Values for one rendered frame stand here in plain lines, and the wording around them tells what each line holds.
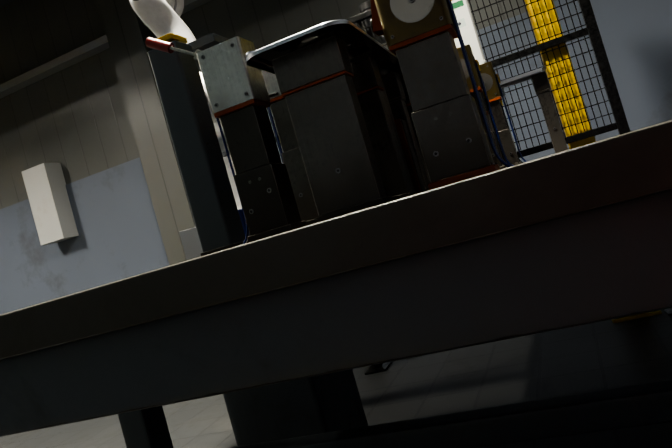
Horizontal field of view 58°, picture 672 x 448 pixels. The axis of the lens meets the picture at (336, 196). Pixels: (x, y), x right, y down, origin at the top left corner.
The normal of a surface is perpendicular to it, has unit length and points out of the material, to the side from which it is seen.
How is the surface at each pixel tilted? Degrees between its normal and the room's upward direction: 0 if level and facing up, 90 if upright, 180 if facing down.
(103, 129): 90
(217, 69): 90
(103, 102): 90
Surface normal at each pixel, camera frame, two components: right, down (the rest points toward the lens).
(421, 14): -0.32, 0.05
